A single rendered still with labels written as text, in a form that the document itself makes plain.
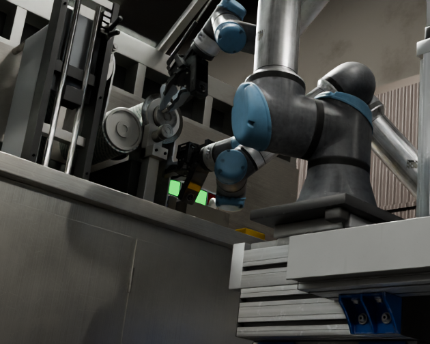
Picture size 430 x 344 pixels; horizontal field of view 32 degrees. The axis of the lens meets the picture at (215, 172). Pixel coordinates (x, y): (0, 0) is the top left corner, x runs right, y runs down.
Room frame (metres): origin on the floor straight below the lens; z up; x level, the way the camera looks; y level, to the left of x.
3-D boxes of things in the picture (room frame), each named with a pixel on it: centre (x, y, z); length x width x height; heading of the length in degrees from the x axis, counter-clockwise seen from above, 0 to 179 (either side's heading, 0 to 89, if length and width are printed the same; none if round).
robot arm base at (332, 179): (1.31, -0.23, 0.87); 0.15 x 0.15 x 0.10
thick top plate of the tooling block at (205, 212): (2.21, 0.13, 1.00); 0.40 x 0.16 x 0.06; 38
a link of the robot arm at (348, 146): (1.30, -0.22, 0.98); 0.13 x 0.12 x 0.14; 104
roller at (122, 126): (2.00, 0.34, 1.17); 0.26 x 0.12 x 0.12; 38
